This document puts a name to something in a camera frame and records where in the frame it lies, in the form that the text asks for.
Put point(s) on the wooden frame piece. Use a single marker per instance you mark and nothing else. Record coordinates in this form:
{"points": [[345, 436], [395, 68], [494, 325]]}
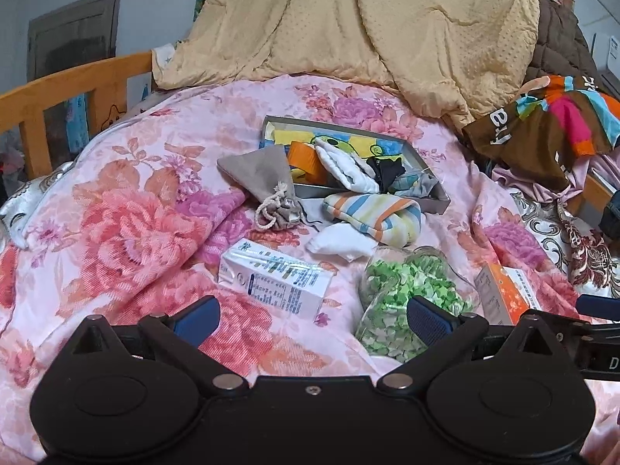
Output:
{"points": [[593, 193]]}

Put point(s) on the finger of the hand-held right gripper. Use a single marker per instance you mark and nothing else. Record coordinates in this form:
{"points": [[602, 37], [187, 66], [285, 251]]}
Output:
{"points": [[571, 325], [598, 306]]}

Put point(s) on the wooden bed rail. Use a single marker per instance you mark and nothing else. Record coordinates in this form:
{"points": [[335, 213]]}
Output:
{"points": [[58, 82]]}

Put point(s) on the white milk carton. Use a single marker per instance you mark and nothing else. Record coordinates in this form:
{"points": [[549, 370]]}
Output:
{"points": [[271, 276]]}

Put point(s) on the small white cloth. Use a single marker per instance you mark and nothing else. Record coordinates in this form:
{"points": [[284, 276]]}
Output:
{"points": [[339, 244]]}

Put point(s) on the grey door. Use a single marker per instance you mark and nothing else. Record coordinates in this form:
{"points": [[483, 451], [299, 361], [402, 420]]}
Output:
{"points": [[72, 34]]}

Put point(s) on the white air conditioner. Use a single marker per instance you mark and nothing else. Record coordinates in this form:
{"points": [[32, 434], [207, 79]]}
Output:
{"points": [[608, 53]]}

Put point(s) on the black cloth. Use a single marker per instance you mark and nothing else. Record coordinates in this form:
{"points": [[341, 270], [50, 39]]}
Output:
{"points": [[385, 172]]}

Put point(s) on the pale pink garment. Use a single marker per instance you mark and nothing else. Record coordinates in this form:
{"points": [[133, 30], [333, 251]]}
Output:
{"points": [[576, 174]]}

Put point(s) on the brown quilted jacket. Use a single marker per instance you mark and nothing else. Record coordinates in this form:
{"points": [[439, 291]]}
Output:
{"points": [[557, 43]]}

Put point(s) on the yellow quilt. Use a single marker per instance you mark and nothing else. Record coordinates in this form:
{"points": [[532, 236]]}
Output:
{"points": [[339, 24]]}

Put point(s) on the grey cloth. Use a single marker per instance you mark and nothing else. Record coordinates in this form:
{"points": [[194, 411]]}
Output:
{"points": [[419, 186]]}

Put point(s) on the grey tray with colourful print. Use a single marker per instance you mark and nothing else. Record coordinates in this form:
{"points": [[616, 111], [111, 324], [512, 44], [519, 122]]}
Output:
{"points": [[361, 144]]}

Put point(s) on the brown multicoloured garment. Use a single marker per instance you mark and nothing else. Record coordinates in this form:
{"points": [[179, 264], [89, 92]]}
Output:
{"points": [[523, 140]]}

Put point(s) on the orange folded cloth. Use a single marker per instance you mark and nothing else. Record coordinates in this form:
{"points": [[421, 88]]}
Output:
{"points": [[305, 160]]}

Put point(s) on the silver patterned cloth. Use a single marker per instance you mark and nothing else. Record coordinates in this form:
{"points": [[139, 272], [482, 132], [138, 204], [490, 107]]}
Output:
{"points": [[29, 198]]}

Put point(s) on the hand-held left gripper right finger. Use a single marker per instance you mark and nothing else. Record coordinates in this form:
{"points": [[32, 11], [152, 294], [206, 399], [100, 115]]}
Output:
{"points": [[428, 322]]}

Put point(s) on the orange cardboard box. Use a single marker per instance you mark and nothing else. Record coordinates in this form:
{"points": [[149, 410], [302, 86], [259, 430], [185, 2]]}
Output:
{"points": [[503, 293]]}

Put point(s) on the dark object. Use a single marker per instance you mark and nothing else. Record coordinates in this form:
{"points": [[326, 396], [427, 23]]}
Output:
{"points": [[611, 218]]}

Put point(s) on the cream brown patterned blanket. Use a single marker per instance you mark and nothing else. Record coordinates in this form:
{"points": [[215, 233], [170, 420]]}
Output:
{"points": [[581, 252]]}

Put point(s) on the striped pastel cloth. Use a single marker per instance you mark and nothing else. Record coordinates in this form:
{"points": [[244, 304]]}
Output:
{"points": [[378, 213]]}

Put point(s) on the bag of green candies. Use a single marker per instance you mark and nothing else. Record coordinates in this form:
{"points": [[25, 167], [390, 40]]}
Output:
{"points": [[402, 281]]}

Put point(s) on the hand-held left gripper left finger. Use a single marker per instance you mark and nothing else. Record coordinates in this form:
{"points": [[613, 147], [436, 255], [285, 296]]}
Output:
{"points": [[199, 317]]}

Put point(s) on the pink floral blanket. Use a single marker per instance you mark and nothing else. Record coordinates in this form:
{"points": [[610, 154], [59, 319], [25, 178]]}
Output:
{"points": [[145, 232]]}

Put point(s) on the white folded cloth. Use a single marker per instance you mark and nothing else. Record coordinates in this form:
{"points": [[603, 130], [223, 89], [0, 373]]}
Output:
{"points": [[346, 169]]}

